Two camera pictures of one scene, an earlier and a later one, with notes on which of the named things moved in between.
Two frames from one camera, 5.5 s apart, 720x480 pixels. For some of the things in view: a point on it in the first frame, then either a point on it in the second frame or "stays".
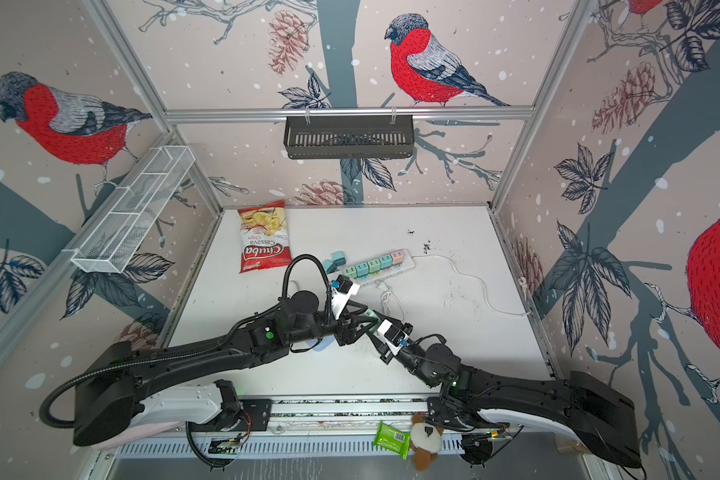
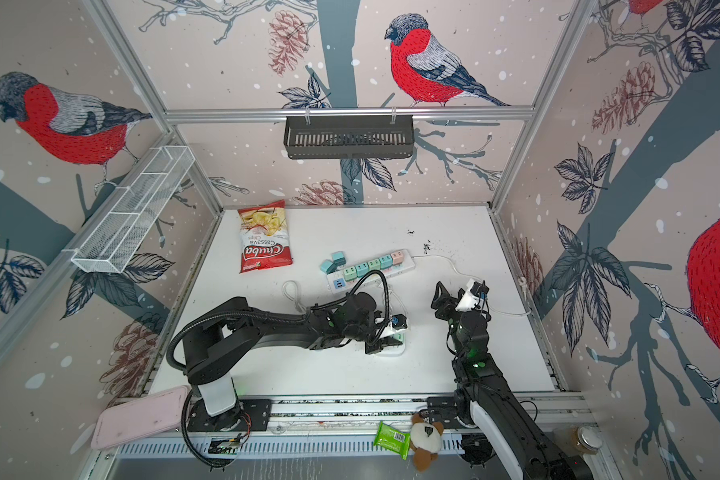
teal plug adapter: [329, 267] stays
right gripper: [381, 347] to [438, 303]
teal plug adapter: [339, 258] stays
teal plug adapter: [386, 262] stays
